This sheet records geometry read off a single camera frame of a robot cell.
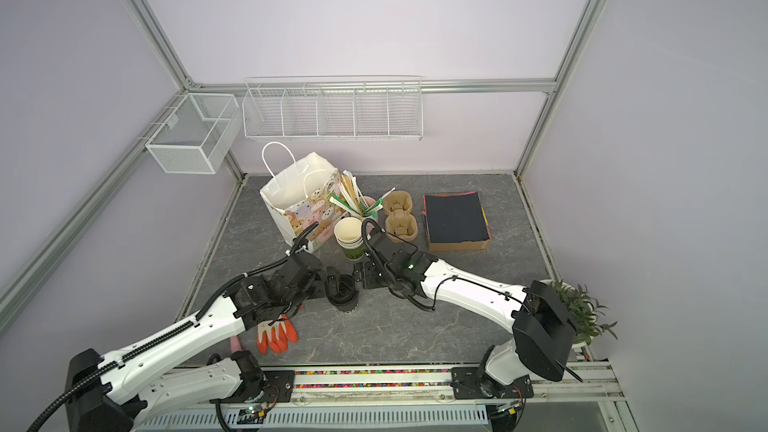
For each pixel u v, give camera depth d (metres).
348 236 0.91
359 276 0.71
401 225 1.02
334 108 1.00
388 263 0.60
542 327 0.41
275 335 0.80
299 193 0.95
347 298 0.77
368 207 0.99
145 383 0.42
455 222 1.03
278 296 0.56
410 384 0.75
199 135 0.97
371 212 0.96
